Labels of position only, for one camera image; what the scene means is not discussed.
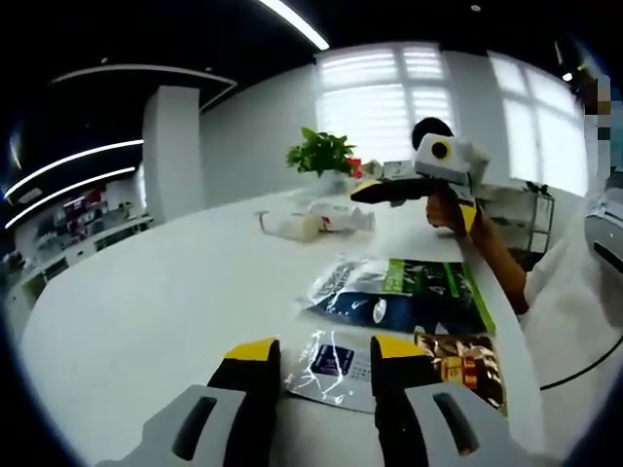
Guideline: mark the brown skincare sachet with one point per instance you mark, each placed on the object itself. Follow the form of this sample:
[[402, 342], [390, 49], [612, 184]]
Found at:
[[462, 365]]

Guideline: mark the potted green plant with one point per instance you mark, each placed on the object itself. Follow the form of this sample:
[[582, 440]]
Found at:
[[321, 151]]

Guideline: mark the grey chest-worn device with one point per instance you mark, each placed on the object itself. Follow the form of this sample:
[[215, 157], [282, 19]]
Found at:
[[606, 228]]

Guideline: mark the long ceiling strip light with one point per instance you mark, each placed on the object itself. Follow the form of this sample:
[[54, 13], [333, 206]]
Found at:
[[294, 22]]

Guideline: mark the clear skincare bottle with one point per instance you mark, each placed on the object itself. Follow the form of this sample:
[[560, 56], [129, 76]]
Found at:
[[343, 219]]

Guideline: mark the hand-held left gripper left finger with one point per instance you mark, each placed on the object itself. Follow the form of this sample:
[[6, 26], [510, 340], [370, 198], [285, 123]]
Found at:
[[209, 428]]

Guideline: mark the small red object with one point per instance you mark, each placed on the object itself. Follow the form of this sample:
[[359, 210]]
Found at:
[[358, 167]]

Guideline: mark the narrow window with blinds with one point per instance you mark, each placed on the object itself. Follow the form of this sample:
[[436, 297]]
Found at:
[[540, 121]]

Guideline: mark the operator with blue mask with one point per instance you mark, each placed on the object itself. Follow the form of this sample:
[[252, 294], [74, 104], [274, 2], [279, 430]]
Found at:
[[564, 316]]

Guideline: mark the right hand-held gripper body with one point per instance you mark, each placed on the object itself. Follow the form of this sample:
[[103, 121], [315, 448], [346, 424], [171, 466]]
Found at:
[[452, 160]]

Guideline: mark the wide window with blinds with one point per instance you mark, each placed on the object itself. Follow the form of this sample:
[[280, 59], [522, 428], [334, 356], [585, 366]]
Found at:
[[384, 107]]

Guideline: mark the curved ceiling strip light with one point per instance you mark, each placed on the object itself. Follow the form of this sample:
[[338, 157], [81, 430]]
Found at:
[[68, 192], [73, 163]]

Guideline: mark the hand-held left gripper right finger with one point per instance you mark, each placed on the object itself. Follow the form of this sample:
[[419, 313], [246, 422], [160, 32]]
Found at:
[[428, 428]]

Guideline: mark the dark blue silver skincare sachet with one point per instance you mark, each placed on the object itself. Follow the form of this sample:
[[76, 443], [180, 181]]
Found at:
[[350, 301]]

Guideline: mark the green skincare sachet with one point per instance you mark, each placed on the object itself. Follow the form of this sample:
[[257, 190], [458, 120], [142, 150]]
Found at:
[[438, 292]]

